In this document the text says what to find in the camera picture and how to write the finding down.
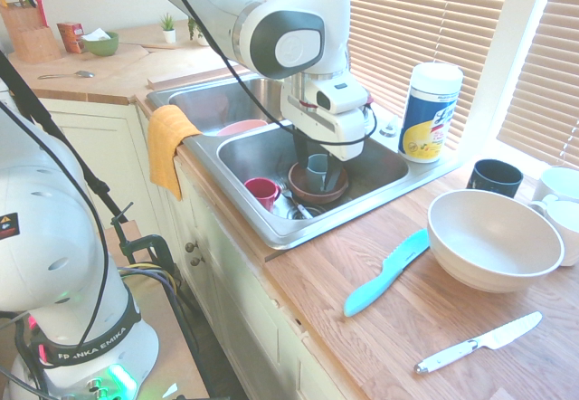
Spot black stand pole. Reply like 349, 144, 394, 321
0, 49, 132, 229

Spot small plant in white pot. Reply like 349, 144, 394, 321
187, 17, 212, 47
158, 13, 177, 44

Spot disinfecting wipes canister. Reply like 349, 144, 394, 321
397, 62, 465, 164

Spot metal sink drain strainer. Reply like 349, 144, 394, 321
271, 182, 327, 220

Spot black mug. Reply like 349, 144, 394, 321
465, 158, 525, 198

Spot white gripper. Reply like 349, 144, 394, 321
280, 94, 367, 193

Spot yellow and blue cable bundle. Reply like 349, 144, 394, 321
117, 262, 194, 329

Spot pink plastic bowl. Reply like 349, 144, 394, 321
215, 119, 269, 138

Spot orange dish towel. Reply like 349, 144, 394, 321
147, 104, 204, 202

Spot green metal clamp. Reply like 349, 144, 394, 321
110, 203, 176, 279

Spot red cup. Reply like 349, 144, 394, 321
243, 176, 281, 214

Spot white ceramic mug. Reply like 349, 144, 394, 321
528, 194, 579, 268
528, 167, 579, 205

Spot red cardboard box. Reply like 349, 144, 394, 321
56, 22, 87, 53

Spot large white bowl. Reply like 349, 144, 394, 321
427, 189, 565, 294

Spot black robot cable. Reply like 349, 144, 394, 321
156, 0, 379, 144

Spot green bowl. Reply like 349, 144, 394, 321
83, 32, 120, 56

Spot beige window blind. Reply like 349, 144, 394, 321
496, 0, 579, 168
243, 0, 517, 150

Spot grey mug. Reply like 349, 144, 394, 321
306, 153, 330, 189

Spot teal plastic knife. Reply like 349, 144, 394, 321
343, 228, 430, 319

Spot stainless steel double sink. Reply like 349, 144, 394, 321
145, 71, 462, 251

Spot metal spoon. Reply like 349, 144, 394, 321
37, 70, 96, 81

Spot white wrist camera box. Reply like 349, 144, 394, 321
315, 81, 370, 115

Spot white handled steel knife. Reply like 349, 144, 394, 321
414, 311, 543, 376

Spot wooden knife block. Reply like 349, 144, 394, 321
0, 4, 62, 64

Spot brown bowl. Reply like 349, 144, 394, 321
288, 160, 349, 205

